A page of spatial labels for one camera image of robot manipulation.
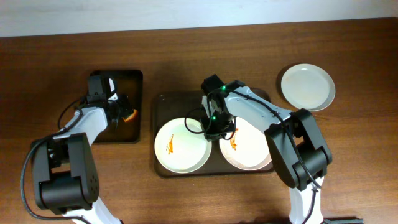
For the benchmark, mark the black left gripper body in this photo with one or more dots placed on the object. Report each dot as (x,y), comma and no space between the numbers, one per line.
(123,106)

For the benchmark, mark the green orange sponge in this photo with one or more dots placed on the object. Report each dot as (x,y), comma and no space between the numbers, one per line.
(131,116)

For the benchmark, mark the cream plate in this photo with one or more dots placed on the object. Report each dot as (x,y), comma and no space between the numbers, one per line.
(247,149)
(308,86)
(181,147)

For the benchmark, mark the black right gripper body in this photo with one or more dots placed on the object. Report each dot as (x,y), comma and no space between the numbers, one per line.
(217,130)

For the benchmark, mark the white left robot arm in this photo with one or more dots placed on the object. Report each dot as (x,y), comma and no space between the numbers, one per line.
(64,174)

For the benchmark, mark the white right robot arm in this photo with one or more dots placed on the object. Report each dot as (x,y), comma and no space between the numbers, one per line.
(299,153)

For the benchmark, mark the cream plate back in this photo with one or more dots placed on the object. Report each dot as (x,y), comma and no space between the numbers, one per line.
(308,86)

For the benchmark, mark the brown serving tray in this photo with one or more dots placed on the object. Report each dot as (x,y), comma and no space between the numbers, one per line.
(168,106)

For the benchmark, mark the black water basin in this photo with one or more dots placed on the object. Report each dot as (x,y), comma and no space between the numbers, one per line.
(130,83)

